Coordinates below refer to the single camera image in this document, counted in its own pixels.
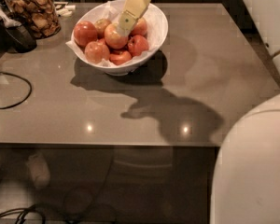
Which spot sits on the small white items behind bowl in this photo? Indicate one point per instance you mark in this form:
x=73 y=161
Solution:
x=65 y=10

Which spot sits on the white ceramic bowl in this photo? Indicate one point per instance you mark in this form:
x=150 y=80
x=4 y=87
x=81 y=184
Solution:
x=135 y=64

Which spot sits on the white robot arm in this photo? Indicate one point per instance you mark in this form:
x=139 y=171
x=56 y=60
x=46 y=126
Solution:
x=213 y=127

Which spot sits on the black appliance with silver handle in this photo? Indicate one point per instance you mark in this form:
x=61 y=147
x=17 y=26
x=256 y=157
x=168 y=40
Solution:
x=14 y=34

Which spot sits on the small hidden red apple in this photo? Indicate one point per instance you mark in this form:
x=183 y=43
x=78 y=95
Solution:
x=102 y=41

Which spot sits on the glass jar of dried chips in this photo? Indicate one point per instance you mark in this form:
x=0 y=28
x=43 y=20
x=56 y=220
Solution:
x=40 y=16

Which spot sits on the right dark red apple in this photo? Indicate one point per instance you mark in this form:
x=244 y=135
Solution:
x=137 y=44

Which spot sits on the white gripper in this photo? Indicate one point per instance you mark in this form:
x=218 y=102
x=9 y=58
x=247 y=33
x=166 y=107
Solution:
x=136 y=6

